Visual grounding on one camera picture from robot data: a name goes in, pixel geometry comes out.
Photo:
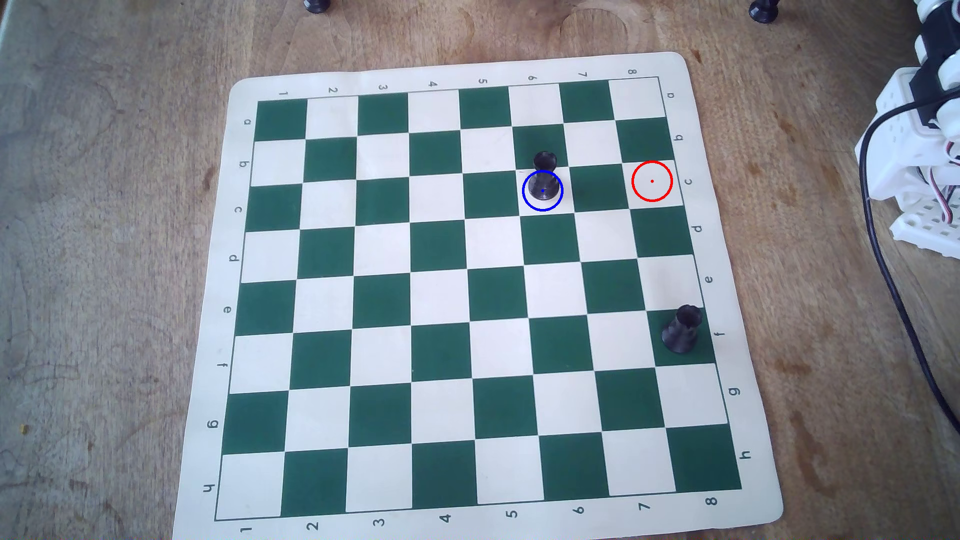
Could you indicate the green and white chess mat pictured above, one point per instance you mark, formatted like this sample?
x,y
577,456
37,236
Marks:
x,y
450,300

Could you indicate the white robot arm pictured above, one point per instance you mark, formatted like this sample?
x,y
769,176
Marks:
x,y
904,150

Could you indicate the black chess rook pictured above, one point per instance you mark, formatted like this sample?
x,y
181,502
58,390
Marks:
x,y
682,330
543,180

